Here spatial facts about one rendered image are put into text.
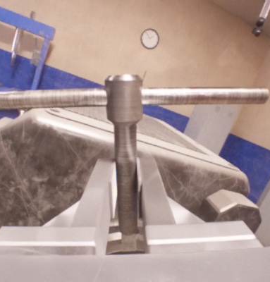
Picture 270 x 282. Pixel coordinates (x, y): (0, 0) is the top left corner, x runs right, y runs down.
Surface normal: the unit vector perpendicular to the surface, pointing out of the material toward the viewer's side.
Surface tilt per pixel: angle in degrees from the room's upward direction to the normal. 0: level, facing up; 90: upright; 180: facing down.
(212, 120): 90
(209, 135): 90
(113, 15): 90
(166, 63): 90
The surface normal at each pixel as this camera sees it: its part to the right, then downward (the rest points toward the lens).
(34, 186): 0.21, 0.30
